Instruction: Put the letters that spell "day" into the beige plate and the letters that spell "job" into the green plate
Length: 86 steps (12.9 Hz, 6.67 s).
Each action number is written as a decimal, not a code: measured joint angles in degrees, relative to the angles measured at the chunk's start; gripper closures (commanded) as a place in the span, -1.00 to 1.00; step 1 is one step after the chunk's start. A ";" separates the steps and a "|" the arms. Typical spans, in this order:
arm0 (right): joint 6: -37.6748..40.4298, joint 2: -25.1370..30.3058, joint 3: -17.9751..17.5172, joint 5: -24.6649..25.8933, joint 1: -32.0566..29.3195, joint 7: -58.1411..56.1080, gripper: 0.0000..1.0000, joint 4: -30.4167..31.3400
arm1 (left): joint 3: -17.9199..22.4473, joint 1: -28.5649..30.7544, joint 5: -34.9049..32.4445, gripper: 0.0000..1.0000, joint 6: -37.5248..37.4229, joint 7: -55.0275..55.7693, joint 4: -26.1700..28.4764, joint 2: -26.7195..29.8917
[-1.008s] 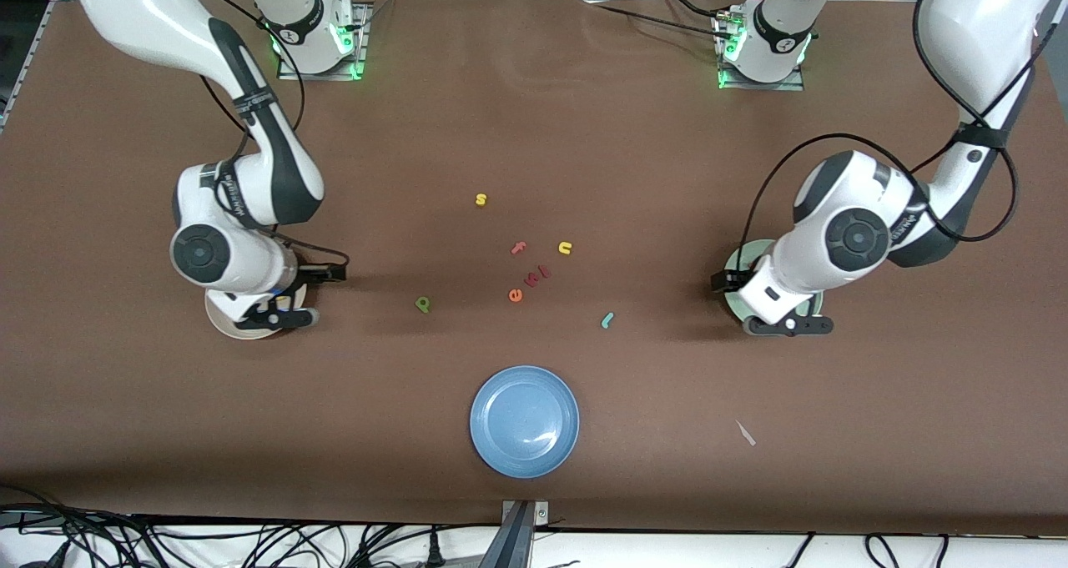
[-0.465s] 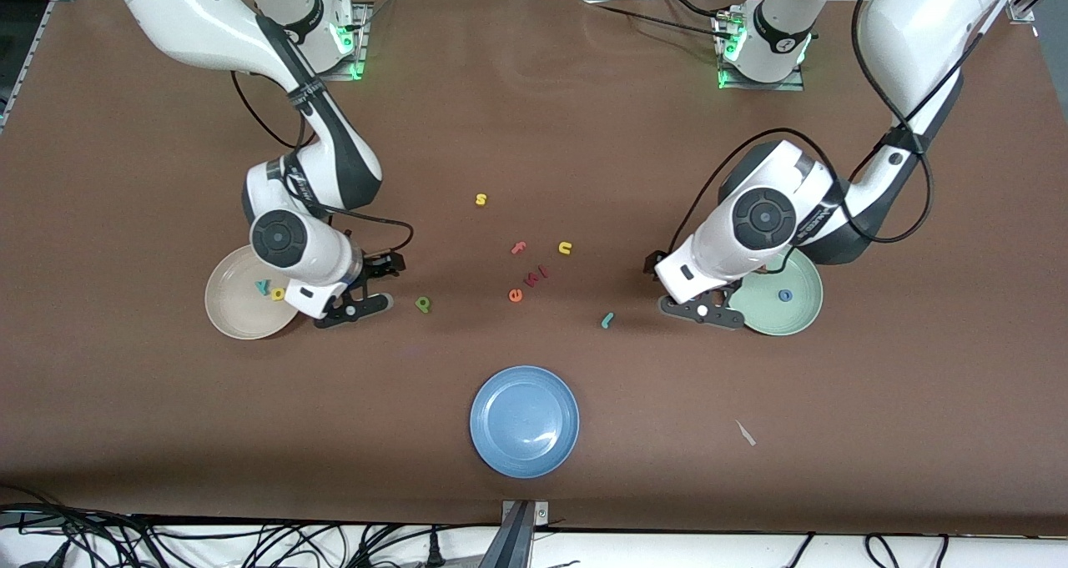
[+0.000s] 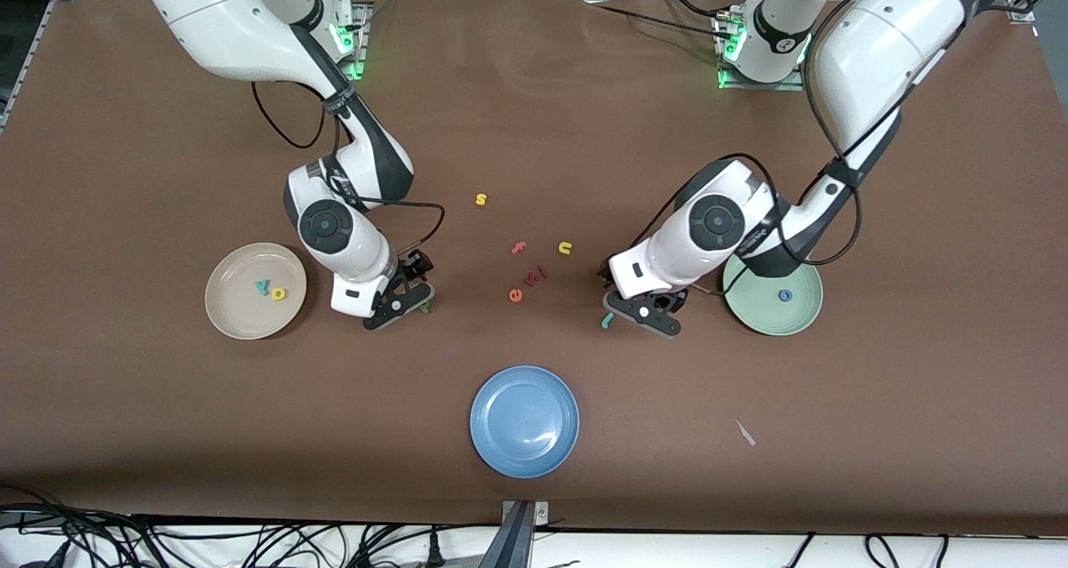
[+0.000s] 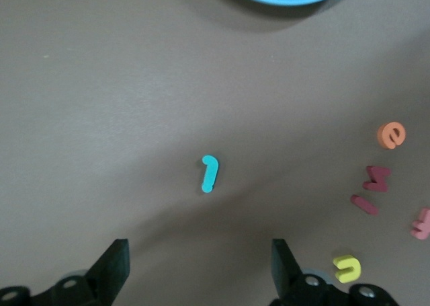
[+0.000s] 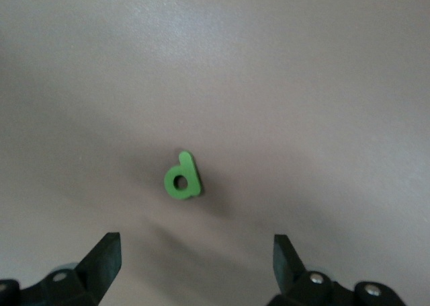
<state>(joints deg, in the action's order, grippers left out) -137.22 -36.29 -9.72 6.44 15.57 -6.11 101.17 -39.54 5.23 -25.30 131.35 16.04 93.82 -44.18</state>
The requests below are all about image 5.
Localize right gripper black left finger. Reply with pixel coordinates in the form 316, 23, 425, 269
19, 231, 122, 306

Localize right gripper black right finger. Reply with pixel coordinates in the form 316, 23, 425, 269
271, 234, 357, 306

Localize green letter p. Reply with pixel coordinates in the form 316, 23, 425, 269
163, 150, 204, 200

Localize brown table cover sheet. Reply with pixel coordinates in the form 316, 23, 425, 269
0, 0, 430, 306

